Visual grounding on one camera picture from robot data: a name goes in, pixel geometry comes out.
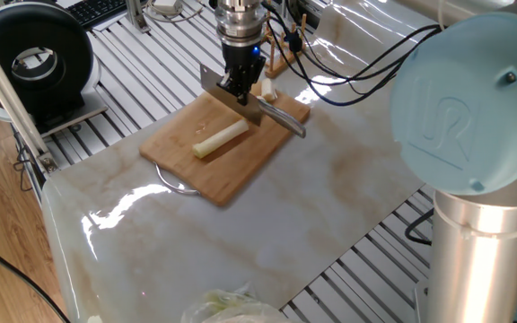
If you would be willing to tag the aluminium frame beam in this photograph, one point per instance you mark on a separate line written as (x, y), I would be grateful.
(7, 98)

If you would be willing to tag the silver robot mounting plate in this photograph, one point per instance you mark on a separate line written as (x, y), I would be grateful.
(421, 300)

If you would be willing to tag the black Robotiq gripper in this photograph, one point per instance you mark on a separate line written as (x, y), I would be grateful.
(240, 58)

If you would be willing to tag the steel cleaver knife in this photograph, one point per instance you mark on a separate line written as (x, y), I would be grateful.
(285, 121)

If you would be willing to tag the grey fan base plate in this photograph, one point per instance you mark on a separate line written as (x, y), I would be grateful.
(74, 114)

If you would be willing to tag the black keyboard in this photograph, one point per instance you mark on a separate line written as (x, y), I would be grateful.
(97, 11)

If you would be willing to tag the aluminium bracket post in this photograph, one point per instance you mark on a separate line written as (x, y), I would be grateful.
(136, 15)

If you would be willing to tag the bamboo cutting board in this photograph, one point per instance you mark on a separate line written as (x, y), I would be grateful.
(186, 148)

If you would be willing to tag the wooden peg rack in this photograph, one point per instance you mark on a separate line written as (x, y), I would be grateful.
(278, 67)

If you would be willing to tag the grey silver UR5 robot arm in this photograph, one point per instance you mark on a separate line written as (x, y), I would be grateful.
(474, 112)

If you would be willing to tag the white scallion stalk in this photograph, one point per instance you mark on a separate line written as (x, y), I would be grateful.
(220, 139)

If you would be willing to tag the plastic bag of scallion scraps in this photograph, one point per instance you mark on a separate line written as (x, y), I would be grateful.
(240, 309)

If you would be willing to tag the black round duct fan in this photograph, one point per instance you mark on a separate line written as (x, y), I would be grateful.
(38, 36)

